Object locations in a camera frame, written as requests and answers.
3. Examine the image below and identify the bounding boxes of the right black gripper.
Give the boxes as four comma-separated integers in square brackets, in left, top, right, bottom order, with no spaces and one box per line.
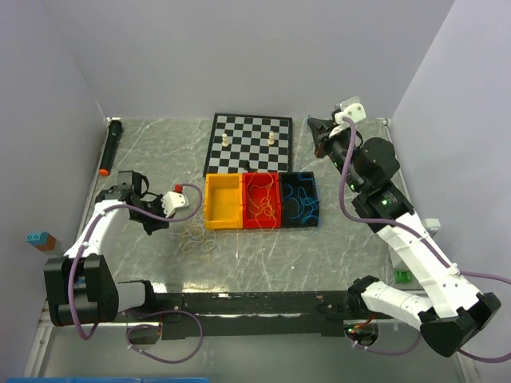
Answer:
[308,116,365,193]

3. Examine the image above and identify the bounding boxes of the blue thin cable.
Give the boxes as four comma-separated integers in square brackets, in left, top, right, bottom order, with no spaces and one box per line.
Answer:
[295,115,323,227]
[283,183,316,221]

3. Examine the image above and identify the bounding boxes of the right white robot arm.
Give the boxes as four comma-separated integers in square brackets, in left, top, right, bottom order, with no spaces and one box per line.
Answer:
[307,117,501,357]

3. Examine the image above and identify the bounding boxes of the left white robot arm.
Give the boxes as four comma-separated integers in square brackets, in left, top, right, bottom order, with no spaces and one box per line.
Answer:
[44,171,187,326]

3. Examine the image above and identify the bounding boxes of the white chess pawn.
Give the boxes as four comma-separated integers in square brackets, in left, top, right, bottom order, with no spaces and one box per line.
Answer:
[267,131,275,146]

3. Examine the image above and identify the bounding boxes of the black white chessboard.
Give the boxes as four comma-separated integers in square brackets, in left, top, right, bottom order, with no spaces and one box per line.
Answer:
[203,113,293,176]

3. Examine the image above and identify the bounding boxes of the black plastic bin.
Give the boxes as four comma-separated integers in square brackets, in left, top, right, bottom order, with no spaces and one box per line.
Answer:
[279,172,319,228]

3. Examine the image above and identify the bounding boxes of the yellow plastic bin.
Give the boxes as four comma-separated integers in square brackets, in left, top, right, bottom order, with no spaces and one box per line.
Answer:
[204,173,243,230]

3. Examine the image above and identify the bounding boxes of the red plastic bin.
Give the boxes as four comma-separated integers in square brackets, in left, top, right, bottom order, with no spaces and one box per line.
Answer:
[242,172,281,232]

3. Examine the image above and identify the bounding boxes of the white chess rook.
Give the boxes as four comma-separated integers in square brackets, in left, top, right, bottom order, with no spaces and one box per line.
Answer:
[222,133,229,147]

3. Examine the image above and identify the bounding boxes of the black marker orange cap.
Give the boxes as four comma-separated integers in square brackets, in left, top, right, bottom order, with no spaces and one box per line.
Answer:
[98,120,123,177]

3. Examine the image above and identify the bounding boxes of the blue brown toy block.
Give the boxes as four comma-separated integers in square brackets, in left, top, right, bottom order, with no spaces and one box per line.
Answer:
[26,231,63,256]

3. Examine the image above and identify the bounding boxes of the white tilted stand device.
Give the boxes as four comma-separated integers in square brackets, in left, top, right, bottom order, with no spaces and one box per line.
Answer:
[389,218,441,271]

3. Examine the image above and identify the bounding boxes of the green small toy block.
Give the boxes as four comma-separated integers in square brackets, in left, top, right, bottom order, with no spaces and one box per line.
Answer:
[394,270,413,284]

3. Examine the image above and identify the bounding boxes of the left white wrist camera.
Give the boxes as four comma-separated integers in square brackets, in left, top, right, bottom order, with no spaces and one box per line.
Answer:
[160,184,190,219]

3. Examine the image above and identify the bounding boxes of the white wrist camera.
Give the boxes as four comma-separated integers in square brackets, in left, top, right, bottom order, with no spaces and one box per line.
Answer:
[329,96,366,138]
[160,184,190,219]

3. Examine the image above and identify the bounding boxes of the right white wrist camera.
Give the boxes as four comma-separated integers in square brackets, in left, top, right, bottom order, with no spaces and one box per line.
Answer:
[329,96,366,138]

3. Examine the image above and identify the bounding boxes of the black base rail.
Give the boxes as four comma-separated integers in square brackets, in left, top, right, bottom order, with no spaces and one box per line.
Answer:
[109,290,396,341]

